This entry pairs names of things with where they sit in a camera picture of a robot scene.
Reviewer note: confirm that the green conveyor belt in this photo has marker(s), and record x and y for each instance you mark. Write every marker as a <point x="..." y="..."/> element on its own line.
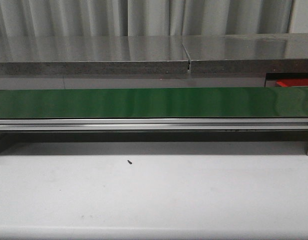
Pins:
<point x="221" y="114"/>

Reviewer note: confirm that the grey stone counter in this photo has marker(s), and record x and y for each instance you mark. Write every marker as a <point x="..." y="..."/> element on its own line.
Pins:
<point x="109" y="62"/>

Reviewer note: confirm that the red plastic tray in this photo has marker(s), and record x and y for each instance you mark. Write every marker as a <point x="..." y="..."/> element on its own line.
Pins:
<point x="292" y="82"/>

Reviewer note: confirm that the white curtain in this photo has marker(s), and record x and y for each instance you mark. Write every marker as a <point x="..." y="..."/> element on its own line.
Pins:
<point x="155" y="17"/>

